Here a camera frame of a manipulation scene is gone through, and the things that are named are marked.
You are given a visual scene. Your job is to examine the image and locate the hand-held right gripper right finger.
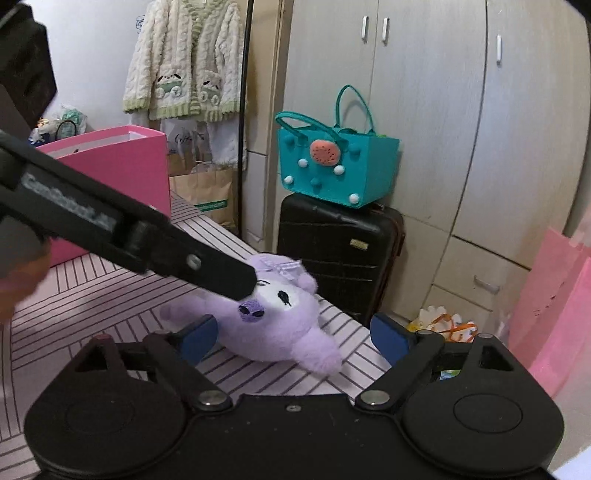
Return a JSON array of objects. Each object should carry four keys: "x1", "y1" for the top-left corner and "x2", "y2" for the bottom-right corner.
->
[{"x1": 355, "y1": 313, "x2": 515, "y2": 411}]

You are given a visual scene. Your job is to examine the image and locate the beige wardrobe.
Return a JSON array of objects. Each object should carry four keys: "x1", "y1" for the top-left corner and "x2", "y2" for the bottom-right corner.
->
[{"x1": 245, "y1": 0, "x2": 591, "y2": 337}]

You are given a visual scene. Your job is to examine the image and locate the fluffy white pajama jacket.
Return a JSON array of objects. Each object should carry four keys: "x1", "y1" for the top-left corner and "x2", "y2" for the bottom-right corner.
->
[{"x1": 122, "y1": 0, "x2": 245, "y2": 121}]

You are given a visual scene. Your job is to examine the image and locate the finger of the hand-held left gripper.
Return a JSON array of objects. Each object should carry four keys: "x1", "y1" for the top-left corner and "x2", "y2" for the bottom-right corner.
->
[{"x1": 139, "y1": 210, "x2": 258, "y2": 298}]

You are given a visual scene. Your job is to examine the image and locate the pink cardboard box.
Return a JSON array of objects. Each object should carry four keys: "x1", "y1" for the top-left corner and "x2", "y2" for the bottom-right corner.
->
[{"x1": 34, "y1": 124, "x2": 172, "y2": 268}]

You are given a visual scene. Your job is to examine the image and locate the white orange plastic bag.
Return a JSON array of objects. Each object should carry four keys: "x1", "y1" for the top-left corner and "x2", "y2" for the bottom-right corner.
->
[{"x1": 406, "y1": 305, "x2": 478, "y2": 344}]

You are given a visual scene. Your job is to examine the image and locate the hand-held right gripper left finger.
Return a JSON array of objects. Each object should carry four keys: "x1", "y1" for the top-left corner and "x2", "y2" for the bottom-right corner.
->
[{"x1": 74, "y1": 315, "x2": 234, "y2": 411}]

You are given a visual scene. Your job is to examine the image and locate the person's left hand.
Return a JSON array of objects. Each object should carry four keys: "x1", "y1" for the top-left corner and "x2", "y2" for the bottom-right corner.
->
[{"x1": 0, "y1": 251, "x2": 49, "y2": 324}]

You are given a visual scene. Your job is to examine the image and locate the fluffy white pajama pants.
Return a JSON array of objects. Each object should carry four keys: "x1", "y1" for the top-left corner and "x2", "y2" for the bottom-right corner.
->
[{"x1": 159, "y1": 117, "x2": 247, "y2": 167}]

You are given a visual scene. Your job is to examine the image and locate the pink paper bag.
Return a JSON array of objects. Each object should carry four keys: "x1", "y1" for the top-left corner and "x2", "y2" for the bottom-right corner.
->
[{"x1": 526, "y1": 226, "x2": 591, "y2": 398}]

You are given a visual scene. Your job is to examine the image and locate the teal felt handbag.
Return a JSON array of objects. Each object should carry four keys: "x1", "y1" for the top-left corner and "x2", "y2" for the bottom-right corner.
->
[{"x1": 276, "y1": 84, "x2": 400, "y2": 209}]

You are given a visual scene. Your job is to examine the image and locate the striped pink tablecloth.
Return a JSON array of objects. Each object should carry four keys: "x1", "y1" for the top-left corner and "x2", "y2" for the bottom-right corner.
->
[{"x1": 0, "y1": 189, "x2": 393, "y2": 462}]

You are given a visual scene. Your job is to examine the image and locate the black metal clothes rack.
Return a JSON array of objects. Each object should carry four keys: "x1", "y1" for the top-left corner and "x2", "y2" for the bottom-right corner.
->
[{"x1": 235, "y1": 0, "x2": 254, "y2": 238}]

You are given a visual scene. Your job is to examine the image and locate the purple plush toy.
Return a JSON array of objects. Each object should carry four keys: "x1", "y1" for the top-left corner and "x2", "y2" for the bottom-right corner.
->
[{"x1": 159, "y1": 252, "x2": 343, "y2": 374}]

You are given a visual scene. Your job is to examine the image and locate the brown paper bag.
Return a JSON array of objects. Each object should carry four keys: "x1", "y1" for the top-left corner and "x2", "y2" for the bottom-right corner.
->
[{"x1": 168, "y1": 154, "x2": 241, "y2": 227}]

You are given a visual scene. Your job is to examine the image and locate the black suitcase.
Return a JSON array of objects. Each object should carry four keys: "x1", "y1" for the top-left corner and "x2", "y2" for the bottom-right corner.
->
[{"x1": 277, "y1": 193, "x2": 406, "y2": 328}]

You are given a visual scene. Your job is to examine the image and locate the white green crumpled bag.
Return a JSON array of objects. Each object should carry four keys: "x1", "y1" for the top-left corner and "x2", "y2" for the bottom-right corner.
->
[{"x1": 30, "y1": 105, "x2": 89, "y2": 145}]

